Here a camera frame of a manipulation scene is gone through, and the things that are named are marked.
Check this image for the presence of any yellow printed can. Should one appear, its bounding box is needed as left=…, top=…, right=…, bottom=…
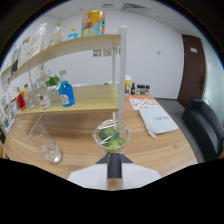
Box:
left=80, top=9, right=106, bottom=37

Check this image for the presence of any orange printed paper sheet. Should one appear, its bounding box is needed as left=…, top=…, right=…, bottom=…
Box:
left=128, top=94, right=162, bottom=111

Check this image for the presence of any small potted plant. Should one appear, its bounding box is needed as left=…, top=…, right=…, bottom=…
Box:
left=38, top=63, right=48, bottom=79

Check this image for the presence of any clear bottle orange cap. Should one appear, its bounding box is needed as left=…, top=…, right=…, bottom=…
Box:
left=23, top=87, right=37, bottom=111

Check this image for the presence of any ceiling air vent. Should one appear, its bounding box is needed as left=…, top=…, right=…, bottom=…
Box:
left=121, top=2, right=148, bottom=11

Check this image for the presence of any glass jar wooden lid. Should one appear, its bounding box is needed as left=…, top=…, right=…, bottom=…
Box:
left=17, top=36, right=32, bottom=66

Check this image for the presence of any yellow red cup white lid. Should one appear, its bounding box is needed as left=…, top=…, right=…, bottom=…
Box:
left=124, top=74, right=133, bottom=95

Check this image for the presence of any clear bottle green cap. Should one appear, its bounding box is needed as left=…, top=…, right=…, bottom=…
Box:
left=49, top=21, right=65, bottom=48

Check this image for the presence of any brown door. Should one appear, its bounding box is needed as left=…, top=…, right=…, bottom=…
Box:
left=176, top=34, right=208, bottom=108

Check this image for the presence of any black chair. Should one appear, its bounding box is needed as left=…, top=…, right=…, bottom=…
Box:
left=181, top=97, right=224, bottom=161

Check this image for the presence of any red liquid bottle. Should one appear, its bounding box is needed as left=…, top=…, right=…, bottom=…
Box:
left=15, top=89, right=27, bottom=112

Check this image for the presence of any blue liquor bottle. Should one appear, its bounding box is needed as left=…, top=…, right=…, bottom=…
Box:
left=58, top=80, right=76, bottom=108

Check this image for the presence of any two-tier wooden shelf white frame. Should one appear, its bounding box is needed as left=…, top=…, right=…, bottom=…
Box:
left=0, top=25, right=128, bottom=129

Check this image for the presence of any clear drinking glass with ice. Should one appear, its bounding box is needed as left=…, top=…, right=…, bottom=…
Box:
left=20, top=123, right=63, bottom=164

